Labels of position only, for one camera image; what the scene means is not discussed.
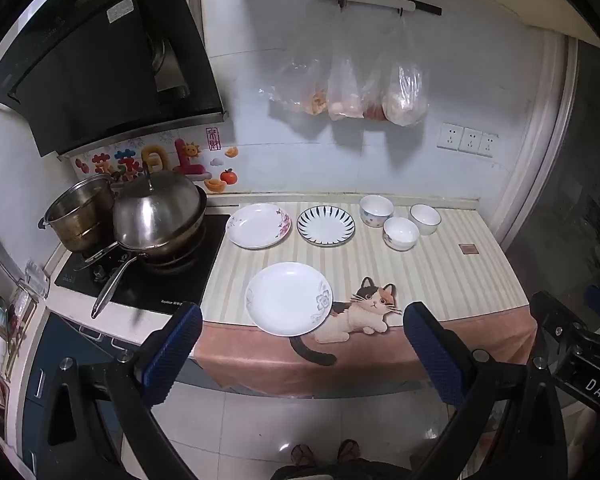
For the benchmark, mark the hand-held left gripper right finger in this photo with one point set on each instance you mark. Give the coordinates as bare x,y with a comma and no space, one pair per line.
432,355

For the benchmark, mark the dark blue kitchen cabinet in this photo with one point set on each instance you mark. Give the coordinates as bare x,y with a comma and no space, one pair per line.
55,345

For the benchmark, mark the clear plastic bag red contents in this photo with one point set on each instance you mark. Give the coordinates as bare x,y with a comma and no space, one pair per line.
374,110

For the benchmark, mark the white framed glass door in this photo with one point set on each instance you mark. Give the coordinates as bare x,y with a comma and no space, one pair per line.
555,160

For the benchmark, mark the clear plastic bag orange contents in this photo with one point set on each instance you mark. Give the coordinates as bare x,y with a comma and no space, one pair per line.
307,95

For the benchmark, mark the steel wok lid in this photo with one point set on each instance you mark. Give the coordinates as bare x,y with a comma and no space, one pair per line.
155,210

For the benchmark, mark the person's right foot in sandal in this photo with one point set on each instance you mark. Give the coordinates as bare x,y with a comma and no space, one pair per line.
348,450

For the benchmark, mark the brown square cloth tag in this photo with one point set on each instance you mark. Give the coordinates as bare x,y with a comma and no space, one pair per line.
468,248

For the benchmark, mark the black glass cooktop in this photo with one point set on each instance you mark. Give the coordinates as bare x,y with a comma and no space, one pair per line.
185,280

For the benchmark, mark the person's foot in sandal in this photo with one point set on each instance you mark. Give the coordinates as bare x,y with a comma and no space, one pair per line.
348,450
301,455

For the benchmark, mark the white wall socket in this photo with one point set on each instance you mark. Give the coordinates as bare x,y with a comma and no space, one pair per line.
488,145
450,136
470,140

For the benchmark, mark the white bowl faint print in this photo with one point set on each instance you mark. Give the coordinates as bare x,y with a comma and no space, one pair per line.
401,232

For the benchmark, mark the white bowl blue floral print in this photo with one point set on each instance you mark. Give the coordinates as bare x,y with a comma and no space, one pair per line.
376,207

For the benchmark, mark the white bowl dark rim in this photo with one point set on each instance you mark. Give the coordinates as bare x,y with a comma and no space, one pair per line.
425,217

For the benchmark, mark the person's left foot in sandal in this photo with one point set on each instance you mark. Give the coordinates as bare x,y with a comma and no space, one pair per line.
301,455

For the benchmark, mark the black range hood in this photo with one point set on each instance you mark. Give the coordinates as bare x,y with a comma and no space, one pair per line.
80,60

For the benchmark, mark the striped cat print tablecloth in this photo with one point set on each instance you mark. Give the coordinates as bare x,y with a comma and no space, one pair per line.
440,280

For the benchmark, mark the colourful printed box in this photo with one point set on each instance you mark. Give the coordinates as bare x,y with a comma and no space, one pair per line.
185,155

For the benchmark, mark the white plate grey flower print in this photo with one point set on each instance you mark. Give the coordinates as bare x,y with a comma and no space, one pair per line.
285,300

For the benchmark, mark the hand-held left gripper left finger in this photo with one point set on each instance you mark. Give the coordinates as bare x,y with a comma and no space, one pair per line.
172,355

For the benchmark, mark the white plate blue striped rim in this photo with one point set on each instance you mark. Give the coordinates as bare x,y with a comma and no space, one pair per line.
326,226

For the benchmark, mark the white plate pink floral print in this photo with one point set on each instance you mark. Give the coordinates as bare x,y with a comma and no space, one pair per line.
255,227

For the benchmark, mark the clear plastic bag pale contents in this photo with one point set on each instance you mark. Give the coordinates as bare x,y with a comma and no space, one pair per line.
344,95

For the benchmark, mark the steel stock pot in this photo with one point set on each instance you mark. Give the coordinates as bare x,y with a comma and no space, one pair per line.
75,222

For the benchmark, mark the large clear plastic bag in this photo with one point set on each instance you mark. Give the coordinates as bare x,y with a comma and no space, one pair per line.
405,95

